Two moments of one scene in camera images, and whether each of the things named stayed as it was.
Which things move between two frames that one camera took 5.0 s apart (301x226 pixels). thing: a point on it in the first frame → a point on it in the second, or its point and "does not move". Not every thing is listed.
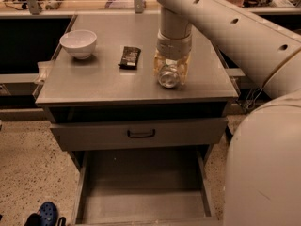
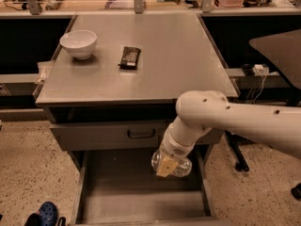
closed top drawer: [104, 136] does not move
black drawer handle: [142, 136] does not move
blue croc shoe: [48, 214] does not move
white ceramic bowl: [79, 43] does not move
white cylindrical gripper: [174, 46] → [173, 148]
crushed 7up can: [168, 74] → [182, 169]
